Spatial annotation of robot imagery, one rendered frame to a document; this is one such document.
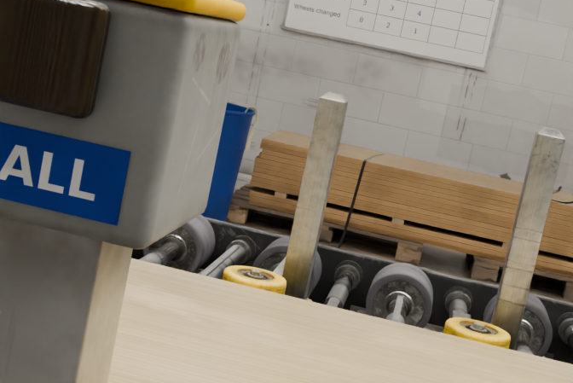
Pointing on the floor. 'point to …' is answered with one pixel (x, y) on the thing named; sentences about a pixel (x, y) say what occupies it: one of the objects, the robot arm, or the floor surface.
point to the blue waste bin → (229, 159)
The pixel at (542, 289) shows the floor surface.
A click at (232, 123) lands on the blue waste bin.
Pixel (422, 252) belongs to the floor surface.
